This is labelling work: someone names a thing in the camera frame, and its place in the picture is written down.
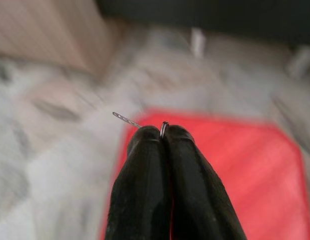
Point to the black tv console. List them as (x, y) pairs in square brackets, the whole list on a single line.
[(220, 12)]

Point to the white console leg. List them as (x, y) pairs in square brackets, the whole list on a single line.
[(197, 42)]

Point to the red plastic stool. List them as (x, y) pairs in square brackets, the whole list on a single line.
[(245, 175)]

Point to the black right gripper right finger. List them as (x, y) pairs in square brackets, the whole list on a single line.
[(194, 195)]

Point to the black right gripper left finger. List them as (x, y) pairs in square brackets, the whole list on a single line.
[(142, 187)]

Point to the light wooden cabinet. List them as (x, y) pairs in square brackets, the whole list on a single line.
[(44, 25)]

